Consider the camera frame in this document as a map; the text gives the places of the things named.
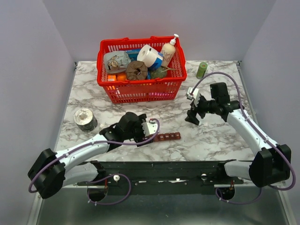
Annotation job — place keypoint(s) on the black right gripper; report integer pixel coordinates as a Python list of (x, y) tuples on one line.
[(191, 114)]

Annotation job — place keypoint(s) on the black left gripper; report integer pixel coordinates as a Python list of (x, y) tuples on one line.
[(141, 119)]

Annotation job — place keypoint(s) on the red weekly pill organizer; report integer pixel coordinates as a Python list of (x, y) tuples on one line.
[(167, 137)]

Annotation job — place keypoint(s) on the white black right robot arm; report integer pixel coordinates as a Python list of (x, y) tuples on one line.
[(270, 164)]

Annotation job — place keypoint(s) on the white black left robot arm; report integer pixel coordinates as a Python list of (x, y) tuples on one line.
[(53, 170)]

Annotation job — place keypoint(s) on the red plastic shopping basket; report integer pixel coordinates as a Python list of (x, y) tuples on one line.
[(148, 89)]

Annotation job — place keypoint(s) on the green cylindrical can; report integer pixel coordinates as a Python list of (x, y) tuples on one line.
[(201, 70)]

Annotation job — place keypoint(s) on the green round vegetable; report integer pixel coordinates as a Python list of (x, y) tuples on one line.
[(160, 73)]

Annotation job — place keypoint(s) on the cream pump lotion bottle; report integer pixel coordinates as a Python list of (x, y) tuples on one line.
[(168, 50)]

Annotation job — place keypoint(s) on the orange fruit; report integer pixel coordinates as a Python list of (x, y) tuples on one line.
[(121, 76)]

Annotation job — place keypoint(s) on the orange small box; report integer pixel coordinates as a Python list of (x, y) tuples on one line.
[(112, 78)]

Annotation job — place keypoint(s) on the white toilet paper roll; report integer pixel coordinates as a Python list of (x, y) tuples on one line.
[(148, 55)]

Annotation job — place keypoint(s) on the blue package in basket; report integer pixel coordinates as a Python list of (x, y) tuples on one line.
[(133, 54)]

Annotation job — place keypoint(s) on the grey cartoon snack bag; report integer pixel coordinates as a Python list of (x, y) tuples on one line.
[(116, 62)]

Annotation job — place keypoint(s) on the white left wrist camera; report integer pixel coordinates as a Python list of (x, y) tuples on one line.
[(149, 128)]

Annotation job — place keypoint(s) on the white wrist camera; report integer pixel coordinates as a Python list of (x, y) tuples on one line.
[(192, 94), (149, 128)]

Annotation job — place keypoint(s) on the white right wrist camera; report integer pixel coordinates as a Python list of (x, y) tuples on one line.
[(192, 94)]

